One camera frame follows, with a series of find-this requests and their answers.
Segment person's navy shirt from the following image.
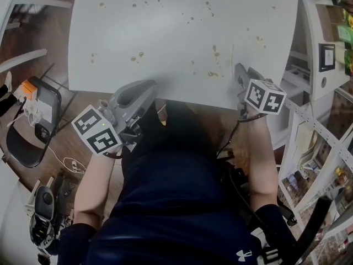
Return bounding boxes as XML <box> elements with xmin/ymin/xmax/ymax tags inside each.
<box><xmin>56</xmin><ymin>152</ymin><xmax>297</xmax><ymax>265</ymax></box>

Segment white floor cable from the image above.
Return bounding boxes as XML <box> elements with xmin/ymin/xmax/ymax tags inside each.
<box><xmin>45</xmin><ymin>141</ymin><xmax>87</xmax><ymax>174</ymax></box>

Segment black pouch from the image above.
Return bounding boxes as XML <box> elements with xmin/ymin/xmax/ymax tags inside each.
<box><xmin>34</xmin><ymin>123</ymin><xmax>51</xmax><ymax>142</ymax></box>

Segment red flower pot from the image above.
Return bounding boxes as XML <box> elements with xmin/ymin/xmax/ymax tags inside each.
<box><xmin>344</xmin><ymin>49</ymin><xmax>353</xmax><ymax>76</ymax></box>

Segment white paper sheet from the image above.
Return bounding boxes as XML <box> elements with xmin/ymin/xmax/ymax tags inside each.
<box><xmin>36</xmin><ymin>99</ymin><xmax>54</xmax><ymax>123</ymax></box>

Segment white chest strap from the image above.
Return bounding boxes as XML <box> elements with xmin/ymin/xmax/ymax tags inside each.
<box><xmin>249</xmin><ymin>227</ymin><xmax>280</xmax><ymax>265</ymax></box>

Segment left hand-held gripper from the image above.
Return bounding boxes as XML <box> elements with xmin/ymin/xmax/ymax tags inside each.
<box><xmin>71</xmin><ymin>78</ymin><xmax>159</xmax><ymax>157</ymax></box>

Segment white table with crumbs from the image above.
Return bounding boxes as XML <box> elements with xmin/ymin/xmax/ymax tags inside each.
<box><xmin>67</xmin><ymin>0</ymin><xmax>300</xmax><ymax>112</ymax></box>

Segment black folding chair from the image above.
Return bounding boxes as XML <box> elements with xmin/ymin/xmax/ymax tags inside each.
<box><xmin>6</xmin><ymin>62</ymin><xmax>78</xmax><ymax>169</ymax></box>

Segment small white table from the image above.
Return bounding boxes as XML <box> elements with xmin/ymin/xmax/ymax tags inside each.
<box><xmin>0</xmin><ymin>0</ymin><xmax>73</xmax><ymax>74</ymax></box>

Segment white shelf desk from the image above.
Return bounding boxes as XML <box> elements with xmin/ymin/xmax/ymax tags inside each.
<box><xmin>281</xmin><ymin>0</ymin><xmax>353</xmax><ymax>102</ymax></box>

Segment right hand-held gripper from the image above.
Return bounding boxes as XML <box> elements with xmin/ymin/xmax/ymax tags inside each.
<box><xmin>234</xmin><ymin>62</ymin><xmax>288</xmax><ymax>120</ymax></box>

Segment green box yellow flowers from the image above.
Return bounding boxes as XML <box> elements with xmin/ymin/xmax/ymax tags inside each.
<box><xmin>336</xmin><ymin>8</ymin><xmax>353</xmax><ymax>43</ymax></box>

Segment large white table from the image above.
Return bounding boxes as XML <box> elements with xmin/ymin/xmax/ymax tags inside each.
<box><xmin>0</xmin><ymin>163</ymin><xmax>60</xmax><ymax>265</ymax></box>

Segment black framed picture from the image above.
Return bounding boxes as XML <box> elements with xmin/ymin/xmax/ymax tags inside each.
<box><xmin>318</xmin><ymin>43</ymin><xmax>336</xmax><ymax>73</ymax></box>

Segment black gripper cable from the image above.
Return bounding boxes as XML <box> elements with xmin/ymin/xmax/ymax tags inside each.
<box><xmin>216</xmin><ymin>111</ymin><xmax>269</xmax><ymax>160</ymax></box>

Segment person's right forearm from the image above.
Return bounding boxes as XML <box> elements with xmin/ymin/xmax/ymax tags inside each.
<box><xmin>246</xmin><ymin>114</ymin><xmax>280</xmax><ymax>212</ymax></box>

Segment orange box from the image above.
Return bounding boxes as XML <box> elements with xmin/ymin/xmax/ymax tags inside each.
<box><xmin>20</xmin><ymin>79</ymin><xmax>38</xmax><ymax>99</ymax></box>

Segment person's left forearm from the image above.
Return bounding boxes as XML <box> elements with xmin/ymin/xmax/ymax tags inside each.
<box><xmin>73</xmin><ymin>149</ymin><xmax>124</xmax><ymax>229</ymax></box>

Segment grey handheld device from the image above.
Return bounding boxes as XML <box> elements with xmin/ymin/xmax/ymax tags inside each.
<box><xmin>29</xmin><ymin>185</ymin><xmax>56</xmax><ymax>250</ymax></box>

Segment person's black trousers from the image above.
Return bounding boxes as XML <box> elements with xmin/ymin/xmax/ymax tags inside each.
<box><xmin>121</xmin><ymin>99</ymin><xmax>223</xmax><ymax>165</ymax></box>

